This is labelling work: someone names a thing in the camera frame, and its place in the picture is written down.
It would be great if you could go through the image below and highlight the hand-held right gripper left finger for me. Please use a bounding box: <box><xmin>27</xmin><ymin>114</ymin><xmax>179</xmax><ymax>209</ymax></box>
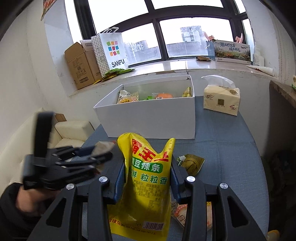
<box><xmin>28</xmin><ymin>159</ymin><xmax>127</xmax><ymax>241</ymax></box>

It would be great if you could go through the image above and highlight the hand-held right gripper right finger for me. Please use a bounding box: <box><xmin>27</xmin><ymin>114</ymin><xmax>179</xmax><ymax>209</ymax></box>
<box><xmin>169</xmin><ymin>161</ymin><xmax>266</xmax><ymax>241</ymax></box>

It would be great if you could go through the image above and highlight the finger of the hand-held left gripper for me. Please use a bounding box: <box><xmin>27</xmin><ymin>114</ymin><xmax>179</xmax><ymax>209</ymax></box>
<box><xmin>49</xmin><ymin>144</ymin><xmax>100</xmax><ymax>158</ymax></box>
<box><xmin>60</xmin><ymin>151</ymin><xmax>114</xmax><ymax>173</ymax></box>

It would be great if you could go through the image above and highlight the orange white patterned snack packet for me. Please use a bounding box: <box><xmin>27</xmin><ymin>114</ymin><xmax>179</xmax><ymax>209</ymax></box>
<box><xmin>91</xmin><ymin>140</ymin><xmax>117</xmax><ymax>174</ymax></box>

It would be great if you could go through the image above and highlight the olive green snack packet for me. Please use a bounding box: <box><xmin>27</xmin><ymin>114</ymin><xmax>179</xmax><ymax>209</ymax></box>
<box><xmin>177</xmin><ymin>153</ymin><xmax>205</xmax><ymax>177</ymax></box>

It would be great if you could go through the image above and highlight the large yellow snack bag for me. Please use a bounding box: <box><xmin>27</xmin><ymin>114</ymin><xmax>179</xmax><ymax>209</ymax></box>
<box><xmin>107</xmin><ymin>132</ymin><xmax>176</xmax><ymax>240</ymax></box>

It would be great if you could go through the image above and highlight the orange cream snack packet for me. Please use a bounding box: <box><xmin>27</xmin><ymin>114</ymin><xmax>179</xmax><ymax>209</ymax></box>
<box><xmin>171</xmin><ymin>201</ymin><xmax>213</xmax><ymax>232</ymax></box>

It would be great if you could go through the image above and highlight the white cardboard box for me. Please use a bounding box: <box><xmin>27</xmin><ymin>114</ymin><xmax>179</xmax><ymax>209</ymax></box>
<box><xmin>93</xmin><ymin>75</ymin><xmax>196</xmax><ymax>139</ymax></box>

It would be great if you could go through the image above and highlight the round biscuit packet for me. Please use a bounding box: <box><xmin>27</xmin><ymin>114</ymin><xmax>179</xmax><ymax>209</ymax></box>
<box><xmin>117</xmin><ymin>90</ymin><xmax>139</xmax><ymax>104</ymax></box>

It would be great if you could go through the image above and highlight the clear bread packet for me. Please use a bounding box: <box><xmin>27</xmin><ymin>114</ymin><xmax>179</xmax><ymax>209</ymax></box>
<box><xmin>151</xmin><ymin>92</ymin><xmax>174</xmax><ymax>100</ymax></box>

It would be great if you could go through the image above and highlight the yellow-green chips packet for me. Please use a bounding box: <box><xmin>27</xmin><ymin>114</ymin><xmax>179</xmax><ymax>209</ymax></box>
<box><xmin>181</xmin><ymin>87</ymin><xmax>194</xmax><ymax>98</ymax></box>

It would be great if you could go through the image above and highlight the person's left forearm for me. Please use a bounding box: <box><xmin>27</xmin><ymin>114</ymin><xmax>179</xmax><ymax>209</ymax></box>
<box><xmin>0</xmin><ymin>183</ymin><xmax>47</xmax><ymax>241</ymax></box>

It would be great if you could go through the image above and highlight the person's left hand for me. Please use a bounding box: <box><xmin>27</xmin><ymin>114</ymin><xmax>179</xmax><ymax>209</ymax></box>
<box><xmin>17</xmin><ymin>184</ymin><xmax>64</xmax><ymax>215</ymax></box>

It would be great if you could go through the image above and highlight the cream sofa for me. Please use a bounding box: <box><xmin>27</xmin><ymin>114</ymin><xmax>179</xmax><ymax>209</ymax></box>
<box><xmin>0</xmin><ymin>107</ymin><xmax>95</xmax><ymax>186</ymax></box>

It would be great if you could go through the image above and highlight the brown cardboard box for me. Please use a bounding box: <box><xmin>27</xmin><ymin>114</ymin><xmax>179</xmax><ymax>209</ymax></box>
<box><xmin>64</xmin><ymin>42</ymin><xmax>102</xmax><ymax>90</ymax></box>

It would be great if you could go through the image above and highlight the pile of green sachets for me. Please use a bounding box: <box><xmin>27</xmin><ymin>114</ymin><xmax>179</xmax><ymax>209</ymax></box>
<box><xmin>94</xmin><ymin>68</ymin><xmax>136</xmax><ymax>84</ymax></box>

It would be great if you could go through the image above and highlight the yellow tissue pack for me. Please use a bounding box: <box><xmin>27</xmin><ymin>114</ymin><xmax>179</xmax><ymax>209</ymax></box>
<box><xmin>201</xmin><ymin>75</ymin><xmax>241</xmax><ymax>117</ymax></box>

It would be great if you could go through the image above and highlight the white dotted shopping bag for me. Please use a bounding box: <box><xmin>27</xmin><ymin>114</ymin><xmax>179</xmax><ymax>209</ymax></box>
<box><xmin>91</xmin><ymin>27</ymin><xmax>129</xmax><ymax>78</ymax></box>

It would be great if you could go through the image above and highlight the yellow round object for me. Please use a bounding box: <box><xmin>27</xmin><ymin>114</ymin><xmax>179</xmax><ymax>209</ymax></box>
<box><xmin>265</xmin><ymin>229</ymin><xmax>281</xmax><ymax>241</ymax></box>

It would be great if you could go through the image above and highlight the white tube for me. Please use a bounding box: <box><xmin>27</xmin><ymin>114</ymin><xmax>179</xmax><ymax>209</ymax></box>
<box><xmin>246</xmin><ymin>65</ymin><xmax>275</xmax><ymax>76</ymax></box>

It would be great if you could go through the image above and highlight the dark wooden shelf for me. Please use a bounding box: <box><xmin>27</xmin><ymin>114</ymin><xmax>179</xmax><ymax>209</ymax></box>
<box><xmin>260</xmin><ymin>80</ymin><xmax>296</xmax><ymax>158</ymax></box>

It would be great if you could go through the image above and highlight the printed landscape gift box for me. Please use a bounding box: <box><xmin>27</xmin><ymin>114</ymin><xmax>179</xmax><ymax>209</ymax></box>
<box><xmin>206</xmin><ymin>40</ymin><xmax>252</xmax><ymax>65</ymax></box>

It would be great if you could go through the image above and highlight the white wipes pack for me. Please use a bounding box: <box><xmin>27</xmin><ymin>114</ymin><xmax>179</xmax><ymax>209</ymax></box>
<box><xmin>253</xmin><ymin>45</ymin><xmax>265</xmax><ymax>66</ymax></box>

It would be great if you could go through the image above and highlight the black window frame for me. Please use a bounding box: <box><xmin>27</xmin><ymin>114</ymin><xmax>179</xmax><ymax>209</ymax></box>
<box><xmin>74</xmin><ymin>0</ymin><xmax>255</xmax><ymax>67</ymax></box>

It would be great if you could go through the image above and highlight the wall poster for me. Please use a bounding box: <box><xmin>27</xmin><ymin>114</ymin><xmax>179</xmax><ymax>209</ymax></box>
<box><xmin>40</xmin><ymin>0</ymin><xmax>57</xmax><ymax>21</ymax></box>

